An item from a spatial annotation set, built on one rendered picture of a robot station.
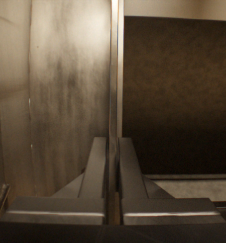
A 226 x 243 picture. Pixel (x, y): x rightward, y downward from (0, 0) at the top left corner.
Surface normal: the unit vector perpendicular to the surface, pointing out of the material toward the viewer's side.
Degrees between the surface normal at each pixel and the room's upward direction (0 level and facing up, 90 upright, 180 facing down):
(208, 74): 18
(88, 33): 14
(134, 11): 0
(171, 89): 4
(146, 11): 0
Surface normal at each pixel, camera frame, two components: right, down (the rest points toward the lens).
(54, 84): 0.00, 0.08
